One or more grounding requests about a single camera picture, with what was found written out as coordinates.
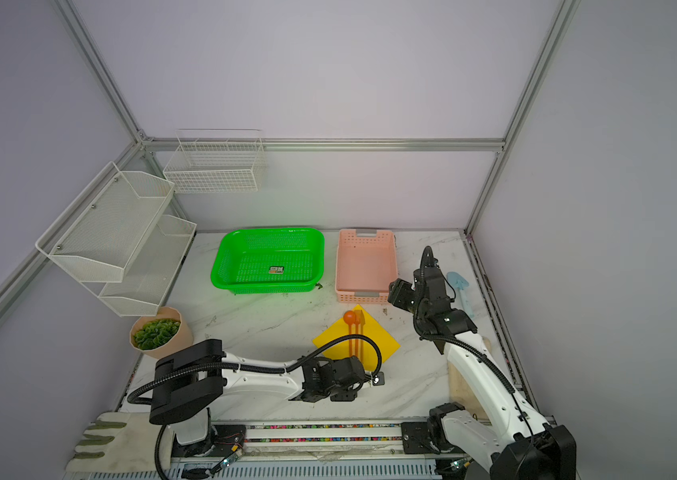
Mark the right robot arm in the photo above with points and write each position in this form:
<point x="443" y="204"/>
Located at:
<point x="519" y="443"/>

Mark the light blue garden trowel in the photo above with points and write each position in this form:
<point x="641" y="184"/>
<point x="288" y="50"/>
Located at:
<point x="460" y="286"/>

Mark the green plastic basket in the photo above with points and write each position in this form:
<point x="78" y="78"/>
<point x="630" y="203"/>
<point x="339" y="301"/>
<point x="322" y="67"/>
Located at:
<point x="270" y="260"/>

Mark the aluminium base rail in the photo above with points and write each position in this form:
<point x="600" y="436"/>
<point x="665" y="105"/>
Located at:
<point x="348" y="449"/>

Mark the beige work glove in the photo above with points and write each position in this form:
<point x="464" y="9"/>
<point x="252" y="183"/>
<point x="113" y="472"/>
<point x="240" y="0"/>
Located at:
<point x="460" y="392"/>

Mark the green-striped white glove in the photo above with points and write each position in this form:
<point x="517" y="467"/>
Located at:
<point x="116" y="443"/>

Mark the orange plastic spoon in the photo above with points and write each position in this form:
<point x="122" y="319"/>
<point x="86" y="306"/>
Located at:
<point x="354" y="319"/>

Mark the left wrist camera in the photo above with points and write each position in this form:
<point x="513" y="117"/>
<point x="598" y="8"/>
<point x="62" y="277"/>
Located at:
<point x="377" y="380"/>

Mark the potted green succulent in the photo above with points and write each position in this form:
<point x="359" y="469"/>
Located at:
<point x="161" y="335"/>

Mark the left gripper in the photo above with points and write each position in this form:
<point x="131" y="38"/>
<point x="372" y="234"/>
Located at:
<point x="348" y="396"/>

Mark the yellow paper napkin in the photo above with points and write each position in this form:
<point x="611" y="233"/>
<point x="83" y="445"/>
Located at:
<point x="386" y="344"/>

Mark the white wire basket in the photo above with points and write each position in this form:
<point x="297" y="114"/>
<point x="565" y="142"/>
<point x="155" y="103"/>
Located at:
<point x="217" y="161"/>

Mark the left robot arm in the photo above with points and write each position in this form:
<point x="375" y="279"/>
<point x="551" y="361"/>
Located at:
<point x="188" y="381"/>

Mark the pink plastic basket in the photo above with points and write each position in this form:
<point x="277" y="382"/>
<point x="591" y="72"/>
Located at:
<point x="366" y="265"/>

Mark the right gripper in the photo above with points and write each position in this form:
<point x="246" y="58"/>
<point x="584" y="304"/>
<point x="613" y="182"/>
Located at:
<point x="397" y="291"/>

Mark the white mesh two-tier shelf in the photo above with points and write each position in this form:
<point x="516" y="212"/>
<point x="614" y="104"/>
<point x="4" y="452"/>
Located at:
<point x="118" y="241"/>

